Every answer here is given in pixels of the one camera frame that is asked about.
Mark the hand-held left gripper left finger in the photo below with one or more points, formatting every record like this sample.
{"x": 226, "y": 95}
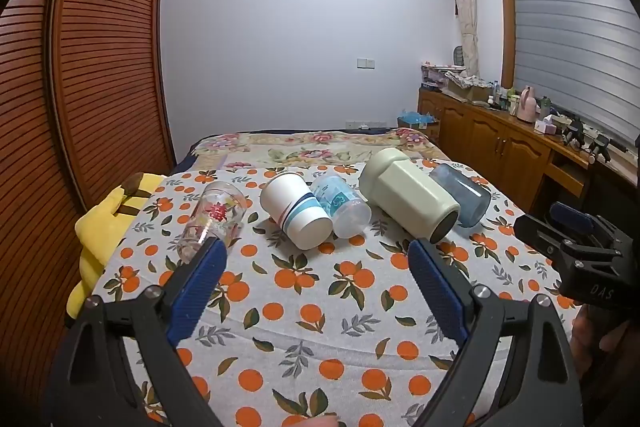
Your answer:
{"x": 197, "y": 287}

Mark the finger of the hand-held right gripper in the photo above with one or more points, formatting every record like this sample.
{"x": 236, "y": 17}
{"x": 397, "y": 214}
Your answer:
{"x": 542, "y": 234}
{"x": 572, "y": 214}

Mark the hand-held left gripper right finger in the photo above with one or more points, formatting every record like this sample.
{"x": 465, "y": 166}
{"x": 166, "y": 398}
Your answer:
{"x": 439, "y": 289}

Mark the clear glass cup red print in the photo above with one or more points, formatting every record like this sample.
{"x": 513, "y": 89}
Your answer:
{"x": 215, "y": 219}

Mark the blue translucent cup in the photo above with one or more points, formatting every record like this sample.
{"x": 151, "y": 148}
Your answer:
{"x": 467, "y": 199}

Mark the cream insulated cup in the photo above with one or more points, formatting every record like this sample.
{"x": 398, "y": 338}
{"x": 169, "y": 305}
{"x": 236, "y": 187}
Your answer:
{"x": 405, "y": 189}

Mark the white paper cup blue stripes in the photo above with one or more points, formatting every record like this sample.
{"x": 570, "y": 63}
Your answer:
{"x": 295, "y": 212}

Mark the clear plastic cup blue label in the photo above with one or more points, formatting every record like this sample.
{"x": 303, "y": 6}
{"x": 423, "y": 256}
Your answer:
{"x": 345, "y": 207}

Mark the person's right hand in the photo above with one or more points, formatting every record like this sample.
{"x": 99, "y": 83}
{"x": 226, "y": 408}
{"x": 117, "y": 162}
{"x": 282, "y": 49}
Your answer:
{"x": 583, "y": 347}

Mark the tissue box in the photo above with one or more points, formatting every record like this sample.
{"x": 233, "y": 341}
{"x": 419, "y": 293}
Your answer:
{"x": 544, "y": 126}

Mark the wooden cabinet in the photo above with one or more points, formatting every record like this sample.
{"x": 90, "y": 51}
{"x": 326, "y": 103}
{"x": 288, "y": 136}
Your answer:
{"x": 500, "y": 147}

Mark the green bottle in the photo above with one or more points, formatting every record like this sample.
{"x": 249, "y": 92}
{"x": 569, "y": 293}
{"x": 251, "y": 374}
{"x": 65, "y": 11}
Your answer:
{"x": 544, "y": 107}

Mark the yellow plush toy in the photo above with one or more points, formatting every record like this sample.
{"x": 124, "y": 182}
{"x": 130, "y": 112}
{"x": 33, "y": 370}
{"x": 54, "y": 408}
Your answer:
{"x": 107, "y": 219}

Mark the orange fruit print blanket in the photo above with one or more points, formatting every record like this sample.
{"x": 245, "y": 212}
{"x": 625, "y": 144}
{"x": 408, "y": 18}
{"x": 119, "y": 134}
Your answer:
{"x": 310, "y": 307}

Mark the pink kettle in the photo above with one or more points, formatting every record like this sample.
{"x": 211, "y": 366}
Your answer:
{"x": 526, "y": 104}

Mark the box with patterned cloth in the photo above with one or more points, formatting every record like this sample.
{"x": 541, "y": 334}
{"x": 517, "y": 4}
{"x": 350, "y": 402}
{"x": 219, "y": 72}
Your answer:
{"x": 467, "y": 87}

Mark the blue plastic bag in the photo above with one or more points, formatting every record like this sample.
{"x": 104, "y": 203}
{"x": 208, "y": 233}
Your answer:
{"x": 416, "y": 117}

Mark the floral blanket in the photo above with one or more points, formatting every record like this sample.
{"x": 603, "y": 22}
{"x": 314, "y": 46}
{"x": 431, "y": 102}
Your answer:
{"x": 310, "y": 147}

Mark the grey window blind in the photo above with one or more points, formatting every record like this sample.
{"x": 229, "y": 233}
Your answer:
{"x": 570, "y": 32}

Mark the stack of flat boxes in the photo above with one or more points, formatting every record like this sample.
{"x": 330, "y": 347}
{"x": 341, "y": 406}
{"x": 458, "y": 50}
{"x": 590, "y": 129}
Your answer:
{"x": 435, "y": 76}

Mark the cream patterned curtain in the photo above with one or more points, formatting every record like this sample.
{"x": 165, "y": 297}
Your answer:
{"x": 467, "y": 7}

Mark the wooden louvered wardrobe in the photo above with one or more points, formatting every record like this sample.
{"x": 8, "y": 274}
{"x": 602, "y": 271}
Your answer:
{"x": 80, "y": 82}

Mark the white wall socket strip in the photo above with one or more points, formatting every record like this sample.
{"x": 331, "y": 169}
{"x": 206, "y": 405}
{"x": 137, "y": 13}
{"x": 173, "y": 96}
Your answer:
{"x": 365, "y": 125}

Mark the white wall switch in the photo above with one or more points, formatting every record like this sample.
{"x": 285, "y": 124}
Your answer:
{"x": 366, "y": 63}

